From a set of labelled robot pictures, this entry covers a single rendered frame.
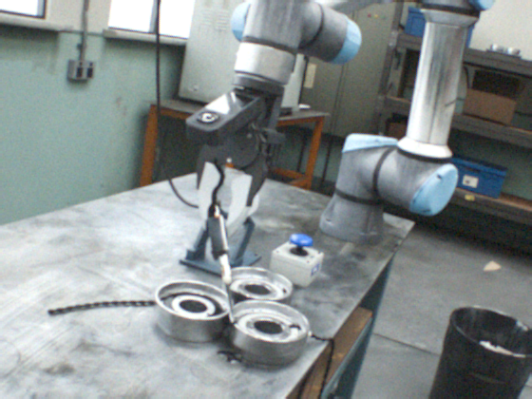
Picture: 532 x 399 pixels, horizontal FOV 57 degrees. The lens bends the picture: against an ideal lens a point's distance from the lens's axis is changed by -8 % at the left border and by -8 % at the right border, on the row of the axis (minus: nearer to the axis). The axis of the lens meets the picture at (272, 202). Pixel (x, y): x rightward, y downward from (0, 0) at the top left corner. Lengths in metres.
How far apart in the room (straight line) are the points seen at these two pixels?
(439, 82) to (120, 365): 0.76
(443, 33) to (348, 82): 3.50
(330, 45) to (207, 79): 2.35
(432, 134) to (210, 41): 2.18
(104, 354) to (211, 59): 2.57
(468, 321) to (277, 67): 1.52
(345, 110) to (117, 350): 4.02
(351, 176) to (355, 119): 3.37
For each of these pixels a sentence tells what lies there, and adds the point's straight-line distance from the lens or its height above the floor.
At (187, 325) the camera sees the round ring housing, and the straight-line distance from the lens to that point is 0.66.
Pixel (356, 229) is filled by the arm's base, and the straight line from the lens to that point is 1.16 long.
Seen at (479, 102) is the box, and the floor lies 1.13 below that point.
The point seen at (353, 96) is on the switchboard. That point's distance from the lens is 4.51.
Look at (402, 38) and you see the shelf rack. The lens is 4.08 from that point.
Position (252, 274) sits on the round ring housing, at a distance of 0.83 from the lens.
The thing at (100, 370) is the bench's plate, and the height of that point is 0.80.
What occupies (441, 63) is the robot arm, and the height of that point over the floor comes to 1.21.
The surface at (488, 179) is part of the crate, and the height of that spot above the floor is 0.59.
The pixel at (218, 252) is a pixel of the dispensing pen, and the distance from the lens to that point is 0.69.
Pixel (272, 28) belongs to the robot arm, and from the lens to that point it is 0.68.
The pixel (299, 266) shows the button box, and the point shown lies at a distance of 0.88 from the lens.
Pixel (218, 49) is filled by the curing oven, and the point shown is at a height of 1.12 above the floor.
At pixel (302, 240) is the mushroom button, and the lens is 0.89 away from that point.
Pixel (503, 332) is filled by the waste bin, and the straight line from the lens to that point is 2.08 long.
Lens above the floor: 1.17
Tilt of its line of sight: 16 degrees down
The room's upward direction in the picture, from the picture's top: 11 degrees clockwise
